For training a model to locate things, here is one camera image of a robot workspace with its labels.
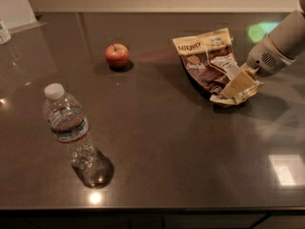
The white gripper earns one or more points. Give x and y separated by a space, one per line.
262 56

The brown chip bag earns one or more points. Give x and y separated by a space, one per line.
210 62

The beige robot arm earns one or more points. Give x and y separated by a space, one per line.
288 36

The clear plastic water bottle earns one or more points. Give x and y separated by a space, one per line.
70 126

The red apple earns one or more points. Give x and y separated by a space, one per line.
117 55

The white panel top left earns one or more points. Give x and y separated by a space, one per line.
18 15

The white container at left edge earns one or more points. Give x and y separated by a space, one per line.
5 36

